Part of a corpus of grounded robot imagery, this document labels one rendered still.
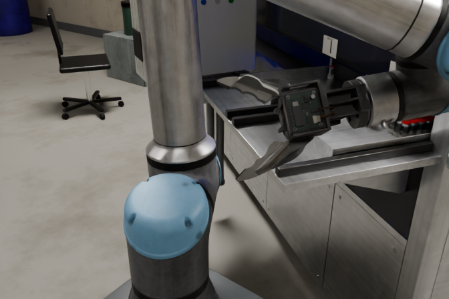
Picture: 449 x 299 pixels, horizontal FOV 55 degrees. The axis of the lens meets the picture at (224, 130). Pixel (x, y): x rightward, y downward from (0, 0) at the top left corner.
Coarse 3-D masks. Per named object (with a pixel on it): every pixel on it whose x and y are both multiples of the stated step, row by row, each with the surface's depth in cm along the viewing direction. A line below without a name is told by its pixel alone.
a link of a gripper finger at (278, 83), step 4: (260, 80) 64; (264, 80) 65; (268, 80) 65; (272, 80) 65; (276, 80) 65; (280, 80) 64; (268, 84) 64; (272, 84) 64; (276, 84) 64; (280, 84) 64; (284, 84) 64; (288, 84) 64; (280, 88) 64; (280, 92) 64; (284, 92) 64; (288, 92) 64; (280, 96) 64
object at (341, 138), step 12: (336, 132) 111; (348, 132) 111; (360, 132) 111; (372, 132) 111; (384, 132) 111; (312, 144) 104; (324, 144) 98; (336, 144) 104; (348, 144) 104; (360, 144) 97; (372, 144) 98; (384, 144) 99; (396, 144) 100; (324, 156) 99
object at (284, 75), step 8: (256, 72) 148; (264, 72) 149; (272, 72) 150; (280, 72) 151; (288, 72) 152; (296, 72) 153; (304, 72) 154; (312, 72) 155; (320, 72) 156; (288, 80) 151; (296, 80) 151; (304, 80) 151; (312, 80) 151; (320, 80) 151; (328, 80) 151; (336, 80) 151; (328, 88) 143; (336, 88) 143; (264, 104) 130
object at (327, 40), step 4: (324, 36) 141; (328, 36) 138; (324, 40) 141; (328, 40) 139; (332, 40) 136; (336, 40) 134; (324, 44) 141; (328, 44) 139; (332, 44) 137; (336, 44) 135; (324, 48) 142; (328, 48) 139; (332, 48) 137; (336, 48) 135; (324, 52) 142; (328, 52) 140; (332, 52) 137; (336, 52) 135; (332, 56) 138
